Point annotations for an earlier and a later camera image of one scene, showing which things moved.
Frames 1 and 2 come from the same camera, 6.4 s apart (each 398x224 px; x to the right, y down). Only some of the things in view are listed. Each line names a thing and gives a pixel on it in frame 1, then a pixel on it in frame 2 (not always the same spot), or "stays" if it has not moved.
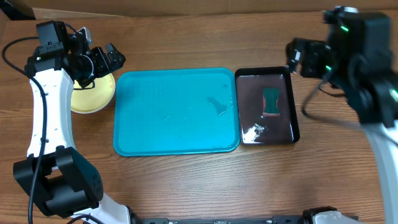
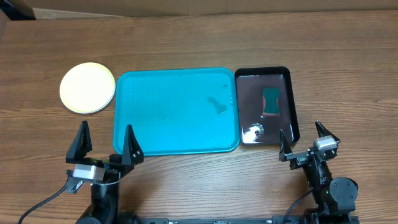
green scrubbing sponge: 270,97 stays
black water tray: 267,107 stays
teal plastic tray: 176,111 stays
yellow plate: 94,96 stays
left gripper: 113,54 -> 115,166
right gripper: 318,55 -> 300,158
